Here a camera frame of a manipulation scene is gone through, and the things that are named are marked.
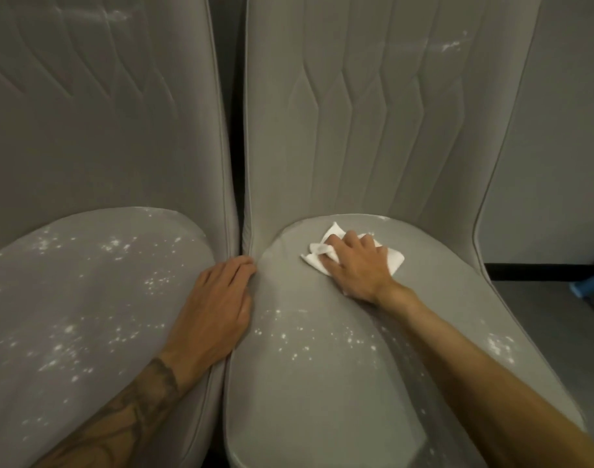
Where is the person's right hand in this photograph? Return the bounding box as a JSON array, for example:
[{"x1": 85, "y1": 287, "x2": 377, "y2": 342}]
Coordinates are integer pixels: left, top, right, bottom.
[{"x1": 324, "y1": 230, "x2": 414, "y2": 313}]

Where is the person's left hand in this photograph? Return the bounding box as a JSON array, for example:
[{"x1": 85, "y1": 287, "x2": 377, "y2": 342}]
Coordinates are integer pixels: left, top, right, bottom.
[{"x1": 158, "y1": 255, "x2": 257, "y2": 381}]

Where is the white cleaning cloth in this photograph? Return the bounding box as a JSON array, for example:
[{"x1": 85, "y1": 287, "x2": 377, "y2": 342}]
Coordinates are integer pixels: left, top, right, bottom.
[{"x1": 300, "y1": 221, "x2": 406, "y2": 278}]

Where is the grey padded chair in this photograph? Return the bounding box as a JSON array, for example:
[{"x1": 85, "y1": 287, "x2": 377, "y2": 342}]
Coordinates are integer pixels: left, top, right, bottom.
[
  {"x1": 223, "y1": 0, "x2": 588, "y2": 468},
  {"x1": 0, "y1": 0, "x2": 242, "y2": 468}
]

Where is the person's left forearm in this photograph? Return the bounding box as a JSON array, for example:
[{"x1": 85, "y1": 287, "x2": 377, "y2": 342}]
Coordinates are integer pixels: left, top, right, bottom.
[{"x1": 31, "y1": 357, "x2": 215, "y2": 468}]

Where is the person's right forearm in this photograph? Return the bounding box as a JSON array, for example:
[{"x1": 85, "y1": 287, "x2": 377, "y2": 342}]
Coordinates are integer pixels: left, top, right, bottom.
[{"x1": 389, "y1": 287, "x2": 594, "y2": 468}]

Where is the blue plastic stool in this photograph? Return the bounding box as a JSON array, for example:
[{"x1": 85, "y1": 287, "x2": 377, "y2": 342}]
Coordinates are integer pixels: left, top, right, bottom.
[{"x1": 569, "y1": 267, "x2": 594, "y2": 300}]

